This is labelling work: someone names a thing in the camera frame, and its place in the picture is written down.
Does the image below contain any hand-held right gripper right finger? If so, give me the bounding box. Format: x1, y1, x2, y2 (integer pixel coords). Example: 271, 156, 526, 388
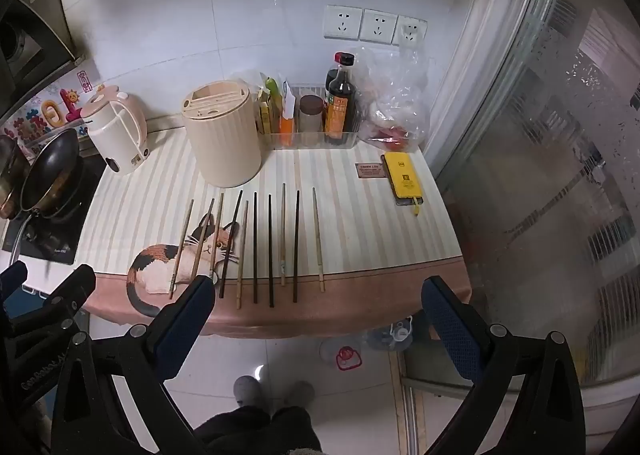
420, 276, 587, 455

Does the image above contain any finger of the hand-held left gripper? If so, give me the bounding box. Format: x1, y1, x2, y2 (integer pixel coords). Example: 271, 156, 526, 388
0, 261, 29, 307
10, 265, 96, 351

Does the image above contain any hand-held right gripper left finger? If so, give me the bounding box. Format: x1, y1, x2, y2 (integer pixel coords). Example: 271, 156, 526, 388
50, 275, 217, 455

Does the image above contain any brown wooden chopstick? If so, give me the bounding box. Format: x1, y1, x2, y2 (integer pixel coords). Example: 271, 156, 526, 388
191, 198, 216, 283

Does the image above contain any beige ribbed chopstick holder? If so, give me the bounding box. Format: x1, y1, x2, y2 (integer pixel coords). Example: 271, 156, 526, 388
181, 80, 263, 188

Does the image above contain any clear plastic jug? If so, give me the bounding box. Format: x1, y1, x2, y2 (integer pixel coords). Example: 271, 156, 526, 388
361, 315, 416, 353

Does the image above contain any black induction cooktop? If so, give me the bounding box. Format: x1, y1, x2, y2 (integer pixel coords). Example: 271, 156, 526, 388
2, 155, 108, 266

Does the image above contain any person's grey slipper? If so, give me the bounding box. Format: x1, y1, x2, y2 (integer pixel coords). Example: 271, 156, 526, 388
234, 375, 263, 408
282, 380, 316, 408

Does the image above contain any clear container red label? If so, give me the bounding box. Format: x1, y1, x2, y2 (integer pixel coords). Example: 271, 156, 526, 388
320, 337, 363, 372

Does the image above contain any black frying pan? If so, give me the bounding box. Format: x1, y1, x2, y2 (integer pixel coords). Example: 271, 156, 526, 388
9, 127, 83, 266

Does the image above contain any striped cat print tablecloth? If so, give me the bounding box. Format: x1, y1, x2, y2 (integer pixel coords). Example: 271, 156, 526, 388
77, 127, 473, 338

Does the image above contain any cream and pink electric kettle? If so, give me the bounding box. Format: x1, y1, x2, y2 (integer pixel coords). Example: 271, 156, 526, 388
80, 85, 151, 176

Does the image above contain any small brown card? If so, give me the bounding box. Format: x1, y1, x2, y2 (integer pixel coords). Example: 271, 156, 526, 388
355, 162, 388, 180

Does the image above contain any white and orange packet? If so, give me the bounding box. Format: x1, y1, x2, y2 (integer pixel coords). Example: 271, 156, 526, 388
279, 80, 297, 146

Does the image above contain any clear plastic organizer tray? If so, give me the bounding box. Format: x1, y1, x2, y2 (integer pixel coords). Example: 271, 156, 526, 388
257, 82, 362, 150

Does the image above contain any black range hood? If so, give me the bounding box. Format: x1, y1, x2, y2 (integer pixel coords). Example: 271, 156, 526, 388
0, 0, 86, 110

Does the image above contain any clear plastic bag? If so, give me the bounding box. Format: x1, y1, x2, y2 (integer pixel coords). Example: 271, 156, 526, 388
356, 47, 431, 146

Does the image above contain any jar with brown lid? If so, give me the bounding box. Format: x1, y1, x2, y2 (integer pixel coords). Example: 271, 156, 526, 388
298, 95, 325, 134

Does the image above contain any soy sauce bottle orange label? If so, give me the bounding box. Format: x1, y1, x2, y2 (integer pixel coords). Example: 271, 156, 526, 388
324, 52, 358, 146

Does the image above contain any colourful wall sticker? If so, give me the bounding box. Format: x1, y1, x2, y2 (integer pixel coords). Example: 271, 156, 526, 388
0, 70, 108, 156

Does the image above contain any white wall socket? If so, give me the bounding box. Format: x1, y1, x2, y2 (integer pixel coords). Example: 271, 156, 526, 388
360, 9, 399, 44
391, 15, 429, 46
322, 5, 364, 42

